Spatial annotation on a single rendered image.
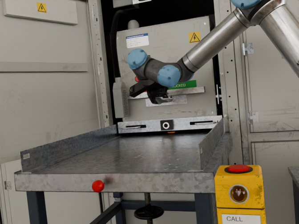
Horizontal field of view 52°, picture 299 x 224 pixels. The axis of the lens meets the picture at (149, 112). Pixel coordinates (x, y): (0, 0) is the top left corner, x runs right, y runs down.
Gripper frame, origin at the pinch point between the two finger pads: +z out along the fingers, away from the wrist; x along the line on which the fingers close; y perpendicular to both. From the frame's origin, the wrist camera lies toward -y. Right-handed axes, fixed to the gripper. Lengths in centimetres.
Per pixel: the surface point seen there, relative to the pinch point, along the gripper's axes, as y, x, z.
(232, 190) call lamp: 36, -53, -63
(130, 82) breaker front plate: -18.9, 16.6, 7.6
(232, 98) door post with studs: 31.5, 3.7, 9.9
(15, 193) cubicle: -95, -36, 31
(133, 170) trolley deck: 8, -43, -40
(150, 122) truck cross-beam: -9.4, -2.3, 17.1
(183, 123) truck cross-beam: 7.7, -3.6, 17.8
